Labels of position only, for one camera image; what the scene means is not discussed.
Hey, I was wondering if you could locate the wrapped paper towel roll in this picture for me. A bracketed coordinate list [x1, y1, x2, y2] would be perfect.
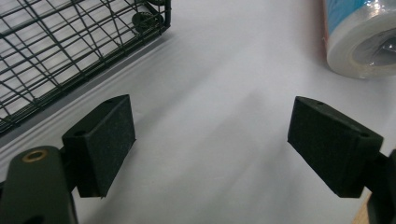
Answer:
[321, 0, 396, 79]

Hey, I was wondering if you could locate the black wire basket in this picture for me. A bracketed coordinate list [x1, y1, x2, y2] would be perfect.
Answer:
[0, 0, 173, 135]

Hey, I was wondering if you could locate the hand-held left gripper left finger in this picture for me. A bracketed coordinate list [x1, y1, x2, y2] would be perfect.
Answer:
[0, 94, 137, 224]

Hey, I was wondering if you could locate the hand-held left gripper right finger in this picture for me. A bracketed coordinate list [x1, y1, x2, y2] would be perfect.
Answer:
[287, 95, 396, 224]

